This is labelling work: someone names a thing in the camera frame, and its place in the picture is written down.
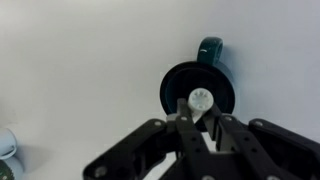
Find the dark blue enamel mug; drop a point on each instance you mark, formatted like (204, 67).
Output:
(176, 86)

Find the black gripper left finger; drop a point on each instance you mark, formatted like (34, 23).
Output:
(186, 136)

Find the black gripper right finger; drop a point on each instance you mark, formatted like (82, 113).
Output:
(253, 146)

